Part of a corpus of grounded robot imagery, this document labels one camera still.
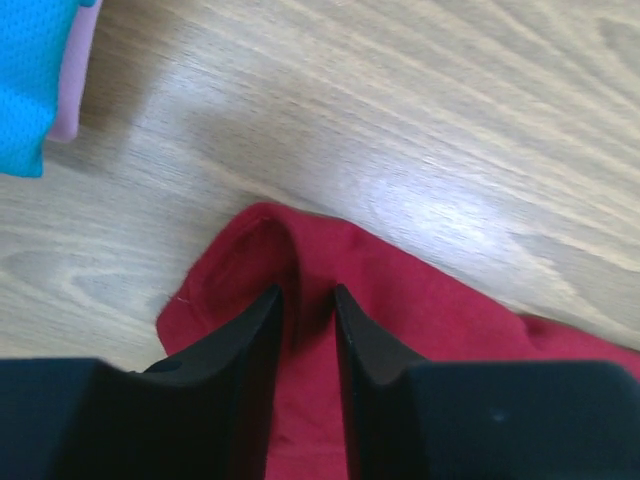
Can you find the folded cyan t-shirt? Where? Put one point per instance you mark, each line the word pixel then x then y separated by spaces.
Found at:
pixel 33 41

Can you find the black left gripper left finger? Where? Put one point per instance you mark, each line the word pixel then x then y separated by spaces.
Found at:
pixel 202 413

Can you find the dark red t-shirt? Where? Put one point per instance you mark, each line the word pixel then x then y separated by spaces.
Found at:
pixel 308 255

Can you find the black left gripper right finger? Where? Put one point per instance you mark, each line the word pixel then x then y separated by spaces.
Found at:
pixel 406 417

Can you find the folded pink t-shirt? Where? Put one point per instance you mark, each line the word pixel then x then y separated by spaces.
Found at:
pixel 73 73

